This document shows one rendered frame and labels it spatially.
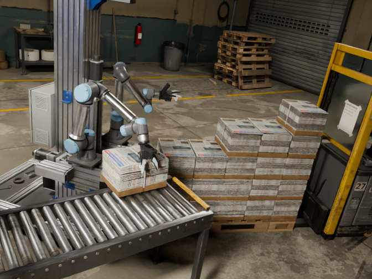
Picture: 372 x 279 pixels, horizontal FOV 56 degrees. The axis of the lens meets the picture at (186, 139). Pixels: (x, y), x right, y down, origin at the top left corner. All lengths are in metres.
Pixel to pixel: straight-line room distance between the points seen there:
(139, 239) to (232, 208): 1.51
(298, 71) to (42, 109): 8.57
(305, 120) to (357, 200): 1.03
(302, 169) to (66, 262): 2.34
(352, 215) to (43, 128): 3.02
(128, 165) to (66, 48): 1.06
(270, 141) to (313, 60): 7.34
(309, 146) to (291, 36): 7.70
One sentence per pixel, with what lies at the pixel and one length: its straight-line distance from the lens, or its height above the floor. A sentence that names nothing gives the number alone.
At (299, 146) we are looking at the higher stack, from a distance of 3.38.
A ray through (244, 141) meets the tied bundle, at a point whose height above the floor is 0.98.
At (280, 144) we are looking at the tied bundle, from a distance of 3.28.
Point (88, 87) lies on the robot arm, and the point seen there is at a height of 1.44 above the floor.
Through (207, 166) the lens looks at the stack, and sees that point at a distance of 3.12.
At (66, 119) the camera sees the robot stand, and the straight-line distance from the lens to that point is 3.01.
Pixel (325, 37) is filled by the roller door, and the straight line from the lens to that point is 10.25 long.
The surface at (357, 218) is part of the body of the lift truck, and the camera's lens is 4.03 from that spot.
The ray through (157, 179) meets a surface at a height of 0.88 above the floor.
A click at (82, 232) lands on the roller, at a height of 0.79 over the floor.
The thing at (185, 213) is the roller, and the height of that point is 0.79.
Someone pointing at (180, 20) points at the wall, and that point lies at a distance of 10.67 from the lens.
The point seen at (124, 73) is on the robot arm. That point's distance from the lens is 3.05.
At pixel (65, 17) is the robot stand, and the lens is 2.83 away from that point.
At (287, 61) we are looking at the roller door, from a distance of 10.93.
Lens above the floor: 2.12
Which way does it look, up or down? 23 degrees down
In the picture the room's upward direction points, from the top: 8 degrees clockwise
